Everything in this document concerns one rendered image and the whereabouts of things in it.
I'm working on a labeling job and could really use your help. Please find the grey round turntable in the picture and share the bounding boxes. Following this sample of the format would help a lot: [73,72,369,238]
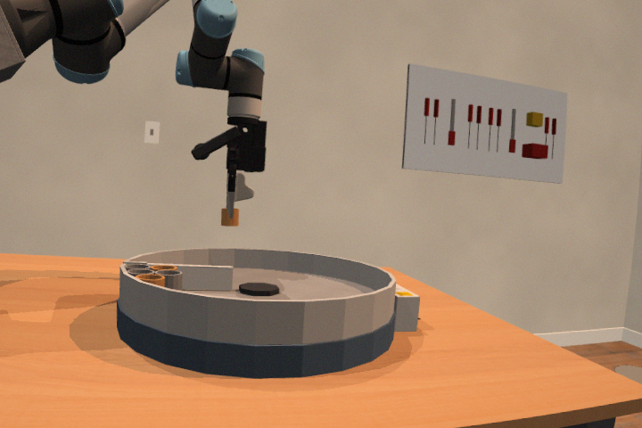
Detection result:
[117,248,421,379]

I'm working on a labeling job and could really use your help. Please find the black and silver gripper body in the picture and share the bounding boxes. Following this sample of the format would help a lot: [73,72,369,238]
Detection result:
[226,117,267,172]

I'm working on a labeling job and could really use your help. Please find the grey metal sleeve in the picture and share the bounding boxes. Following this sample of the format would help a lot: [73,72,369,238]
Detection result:
[124,264,151,270]
[154,270,183,291]
[127,269,154,276]

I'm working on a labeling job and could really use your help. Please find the bronze bushing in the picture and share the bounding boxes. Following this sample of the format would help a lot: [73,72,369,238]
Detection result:
[221,208,239,226]
[136,274,165,287]
[151,265,177,272]

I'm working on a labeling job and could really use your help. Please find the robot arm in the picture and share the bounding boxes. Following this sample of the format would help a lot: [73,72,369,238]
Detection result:
[0,0,265,160]

